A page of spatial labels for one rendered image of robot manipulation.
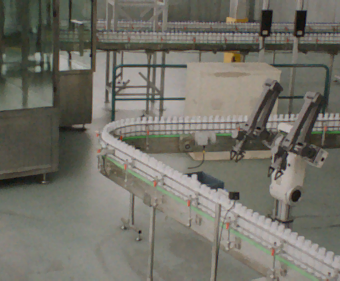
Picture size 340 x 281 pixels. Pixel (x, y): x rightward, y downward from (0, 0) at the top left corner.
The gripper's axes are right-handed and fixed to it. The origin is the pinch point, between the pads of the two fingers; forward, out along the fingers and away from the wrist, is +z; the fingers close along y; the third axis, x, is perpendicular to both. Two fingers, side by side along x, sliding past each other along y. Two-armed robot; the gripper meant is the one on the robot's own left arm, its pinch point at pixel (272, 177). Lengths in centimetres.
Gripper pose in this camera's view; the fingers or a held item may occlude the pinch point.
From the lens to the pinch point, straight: 517.7
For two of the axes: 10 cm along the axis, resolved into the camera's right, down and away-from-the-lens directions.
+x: 6.7, 3.5, 6.5
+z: -4.6, 8.9, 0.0
